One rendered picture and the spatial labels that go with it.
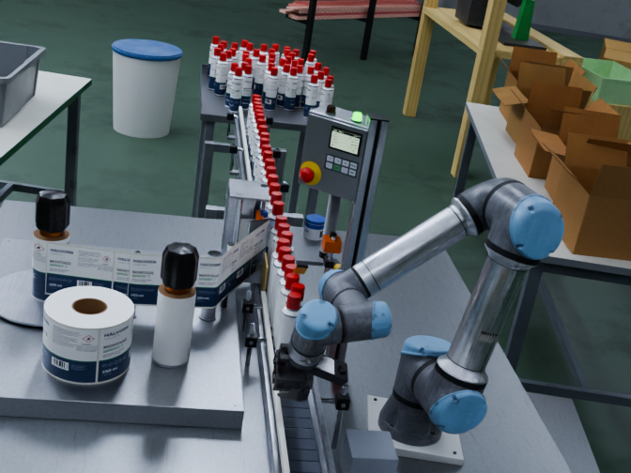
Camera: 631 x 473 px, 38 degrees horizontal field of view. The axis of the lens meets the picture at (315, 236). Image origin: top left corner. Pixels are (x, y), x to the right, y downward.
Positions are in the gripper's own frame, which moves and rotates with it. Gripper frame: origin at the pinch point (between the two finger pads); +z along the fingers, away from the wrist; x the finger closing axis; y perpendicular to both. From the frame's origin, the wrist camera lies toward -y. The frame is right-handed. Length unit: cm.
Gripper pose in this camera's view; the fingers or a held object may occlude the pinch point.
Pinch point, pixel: (299, 395)
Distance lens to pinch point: 208.2
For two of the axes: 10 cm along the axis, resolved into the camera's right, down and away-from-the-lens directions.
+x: 0.2, 8.1, -5.9
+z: -1.8, 5.8, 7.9
